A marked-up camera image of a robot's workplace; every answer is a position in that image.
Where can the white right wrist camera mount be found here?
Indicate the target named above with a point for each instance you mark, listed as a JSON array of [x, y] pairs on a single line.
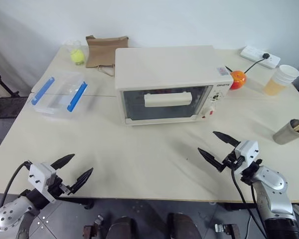
[[248, 153]]

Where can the brown paper bag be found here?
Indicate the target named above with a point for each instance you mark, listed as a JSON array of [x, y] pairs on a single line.
[[103, 51]]

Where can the small black and white object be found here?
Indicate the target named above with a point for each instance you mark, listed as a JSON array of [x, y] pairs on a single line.
[[217, 96]]

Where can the stack of white paper cups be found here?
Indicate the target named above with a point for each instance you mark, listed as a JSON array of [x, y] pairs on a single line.
[[280, 79]]

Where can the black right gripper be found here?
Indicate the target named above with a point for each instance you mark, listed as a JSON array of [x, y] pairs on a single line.
[[233, 161]]

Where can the clear plastic cup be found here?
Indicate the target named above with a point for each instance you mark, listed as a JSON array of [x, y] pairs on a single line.
[[74, 44]]

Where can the brown metal bracket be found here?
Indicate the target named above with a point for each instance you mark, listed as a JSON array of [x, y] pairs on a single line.
[[92, 229], [226, 230]]

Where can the grey metal cup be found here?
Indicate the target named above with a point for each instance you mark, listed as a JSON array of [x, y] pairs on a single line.
[[285, 134]]

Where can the cream toaster oven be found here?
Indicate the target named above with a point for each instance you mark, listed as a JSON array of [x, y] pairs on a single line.
[[164, 67]]

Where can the clear plastic container blue clips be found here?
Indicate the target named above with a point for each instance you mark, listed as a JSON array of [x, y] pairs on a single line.
[[58, 93]]

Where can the black mesh seat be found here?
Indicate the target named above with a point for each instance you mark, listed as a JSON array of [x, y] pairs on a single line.
[[7, 107]]

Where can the dark rounded shape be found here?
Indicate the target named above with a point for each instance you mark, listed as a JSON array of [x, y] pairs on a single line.
[[183, 226], [122, 227]]

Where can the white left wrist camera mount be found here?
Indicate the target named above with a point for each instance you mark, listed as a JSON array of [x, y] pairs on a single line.
[[40, 176]]

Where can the yellow-green tennis ball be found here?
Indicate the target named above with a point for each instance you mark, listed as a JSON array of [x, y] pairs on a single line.
[[77, 56]]

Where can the white power strip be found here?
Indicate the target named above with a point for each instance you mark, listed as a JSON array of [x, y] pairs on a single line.
[[254, 53]]

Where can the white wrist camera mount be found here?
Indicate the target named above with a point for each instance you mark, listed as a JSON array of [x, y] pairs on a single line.
[[248, 153], [40, 176]]

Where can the black metal stand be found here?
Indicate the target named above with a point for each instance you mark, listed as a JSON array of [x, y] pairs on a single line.
[[0, 83]]

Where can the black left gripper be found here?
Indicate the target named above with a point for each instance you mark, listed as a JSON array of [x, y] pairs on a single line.
[[57, 189]]

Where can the orange toy fruit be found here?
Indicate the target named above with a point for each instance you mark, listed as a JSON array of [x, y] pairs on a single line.
[[238, 80]]

